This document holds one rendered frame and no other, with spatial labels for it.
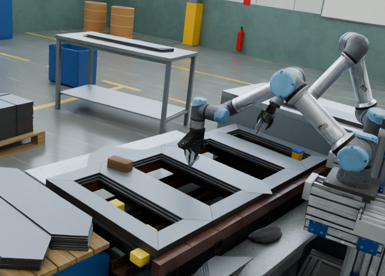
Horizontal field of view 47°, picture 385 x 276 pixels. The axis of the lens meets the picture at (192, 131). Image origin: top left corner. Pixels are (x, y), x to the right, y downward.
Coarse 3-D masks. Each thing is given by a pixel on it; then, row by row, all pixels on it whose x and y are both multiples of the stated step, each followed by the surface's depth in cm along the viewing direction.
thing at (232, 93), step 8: (240, 88) 345; (248, 88) 348; (224, 96) 331; (232, 96) 326; (264, 104) 310; (328, 104) 329; (336, 104) 332; (280, 112) 303; (288, 112) 299; (296, 112) 298; (352, 112) 315; (304, 120) 293; (344, 128) 276; (352, 128) 278; (360, 128) 280
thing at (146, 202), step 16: (208, 144) 287; (224, 144) 281; (272, 144) 297; (144, 160) 246; (160, 160) 254; (176, 160) 248; (256, 160) 267; (96, 176) 220; (208, 176) 236; (64, 192) 201; (128, 192) 209; (272, 192) 230; (80, 208) 195; (160, 208) 198; (240, 208) 207; (112, 224) 182; (208, 224) 189; (176, 240) 174
